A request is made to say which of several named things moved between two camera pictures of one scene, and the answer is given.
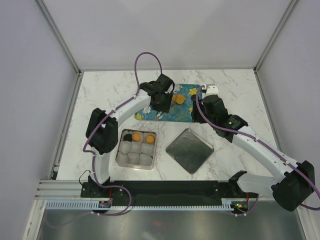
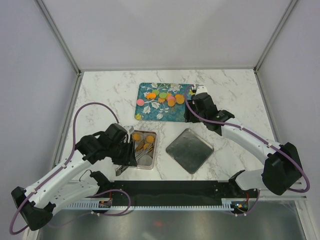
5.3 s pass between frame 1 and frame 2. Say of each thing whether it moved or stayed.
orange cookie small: stayed
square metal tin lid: stayed
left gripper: moved
